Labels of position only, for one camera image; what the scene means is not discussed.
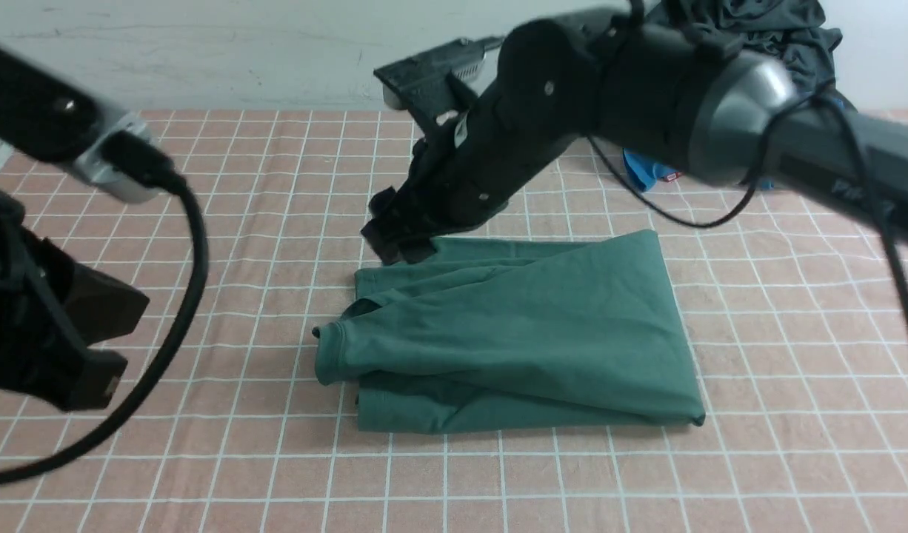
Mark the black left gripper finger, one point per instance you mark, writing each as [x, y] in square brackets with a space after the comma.
[87, 380]
[100, 306]

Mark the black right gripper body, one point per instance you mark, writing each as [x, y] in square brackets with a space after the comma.
[465, 170]

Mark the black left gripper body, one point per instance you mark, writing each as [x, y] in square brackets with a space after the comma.
[32, 349]

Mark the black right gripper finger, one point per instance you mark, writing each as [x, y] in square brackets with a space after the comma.
[406, 251]
[392, 215]

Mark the green long-sleeved shirt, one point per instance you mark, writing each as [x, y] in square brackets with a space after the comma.
[492, 334]

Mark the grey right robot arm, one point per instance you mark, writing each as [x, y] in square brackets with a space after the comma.
[683, 99]

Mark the blue crumpled garment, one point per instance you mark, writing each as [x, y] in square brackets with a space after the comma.
[644, 173]

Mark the dark grey crumpled garment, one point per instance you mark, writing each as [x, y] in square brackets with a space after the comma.
[792, 32]

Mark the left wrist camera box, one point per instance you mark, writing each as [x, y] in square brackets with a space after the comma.
[125, 162]

